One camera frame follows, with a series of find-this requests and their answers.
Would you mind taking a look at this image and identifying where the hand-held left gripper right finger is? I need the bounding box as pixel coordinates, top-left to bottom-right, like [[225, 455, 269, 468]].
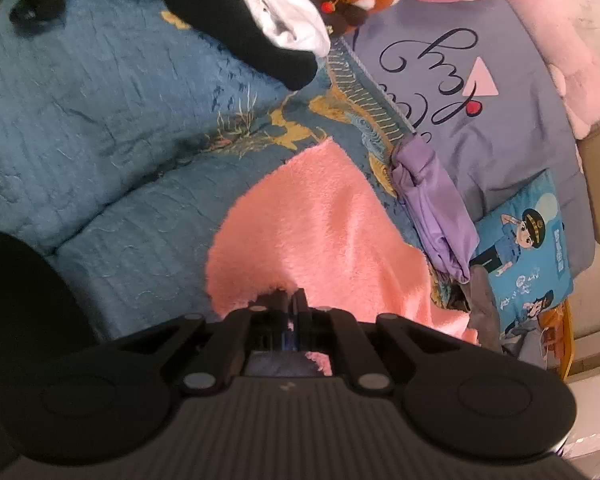
[[292, 287, 481, 393]]

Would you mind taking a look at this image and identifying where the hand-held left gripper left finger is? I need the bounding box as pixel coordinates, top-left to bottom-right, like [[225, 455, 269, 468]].
[[112, 287, 293, 396]]

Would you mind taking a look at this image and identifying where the pink fluffy towel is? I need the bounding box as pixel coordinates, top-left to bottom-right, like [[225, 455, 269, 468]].
[[205, 139, 481, 378]]

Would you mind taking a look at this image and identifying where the grey towel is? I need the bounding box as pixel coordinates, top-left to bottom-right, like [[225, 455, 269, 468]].
[[462, 264, 503, 353]]

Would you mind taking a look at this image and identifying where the purple cloth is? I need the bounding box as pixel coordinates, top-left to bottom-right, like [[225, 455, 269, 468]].
[[391, 135, 478, 285]]

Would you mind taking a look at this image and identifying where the blue cartoon print pillow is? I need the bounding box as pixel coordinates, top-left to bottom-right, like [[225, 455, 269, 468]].
[[467, 169, 576, 341]]

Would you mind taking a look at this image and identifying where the blue quilted bedspread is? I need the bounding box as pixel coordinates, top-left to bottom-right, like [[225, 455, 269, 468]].
[[0, 0, 476, 351]]

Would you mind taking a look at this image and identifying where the lavender printed blanket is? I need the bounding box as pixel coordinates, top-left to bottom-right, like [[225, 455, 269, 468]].
[[342, 0, 596, 271]]

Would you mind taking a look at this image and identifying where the black garment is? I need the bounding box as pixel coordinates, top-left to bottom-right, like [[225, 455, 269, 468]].
[[5, 0, 318, 92]]

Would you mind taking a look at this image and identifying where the white garment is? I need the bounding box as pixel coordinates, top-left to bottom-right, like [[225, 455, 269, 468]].
[[200, 0, 331, 57]]

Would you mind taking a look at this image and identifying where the pink plush toy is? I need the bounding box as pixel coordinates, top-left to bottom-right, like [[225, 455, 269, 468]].
[[411, 0, 600, 140]]

